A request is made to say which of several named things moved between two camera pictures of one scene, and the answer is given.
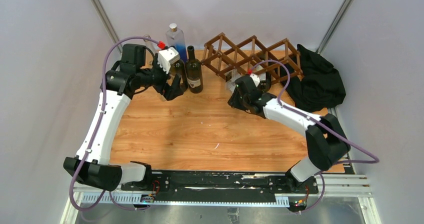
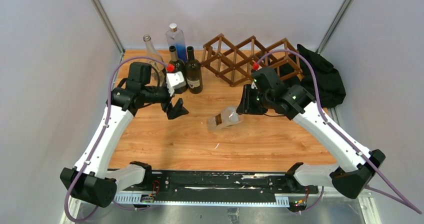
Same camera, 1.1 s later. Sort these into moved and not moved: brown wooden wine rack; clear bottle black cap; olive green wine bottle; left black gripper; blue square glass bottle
Moved: left black gripper; clear bottle black cap
Not moved: brown wooden wine rack; olive green wine bottle; blue square glass bottle
